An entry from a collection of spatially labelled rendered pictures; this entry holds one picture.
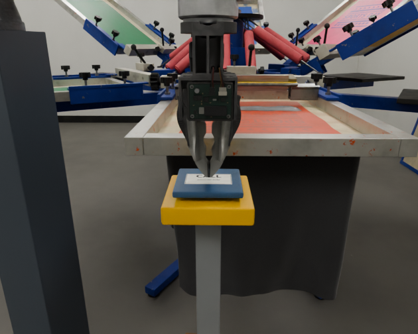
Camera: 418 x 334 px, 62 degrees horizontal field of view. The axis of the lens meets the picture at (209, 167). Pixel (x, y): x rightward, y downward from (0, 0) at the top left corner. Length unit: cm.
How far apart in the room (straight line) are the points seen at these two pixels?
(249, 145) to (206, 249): 24
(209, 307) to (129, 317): 114
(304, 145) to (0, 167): 85
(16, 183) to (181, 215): 74
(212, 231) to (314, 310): 130
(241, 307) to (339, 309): 45
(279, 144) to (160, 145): 24
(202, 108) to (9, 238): 96
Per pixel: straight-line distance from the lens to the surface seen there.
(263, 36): 195
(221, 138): 47
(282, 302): 181
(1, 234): 129
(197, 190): 49
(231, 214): 48
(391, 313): 191
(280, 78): 127
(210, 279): 59
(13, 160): 112
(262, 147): 70
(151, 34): 279
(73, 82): 205
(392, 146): 77
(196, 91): 42
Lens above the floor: 116
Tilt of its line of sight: 19 degrees down
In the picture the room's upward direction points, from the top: straight up
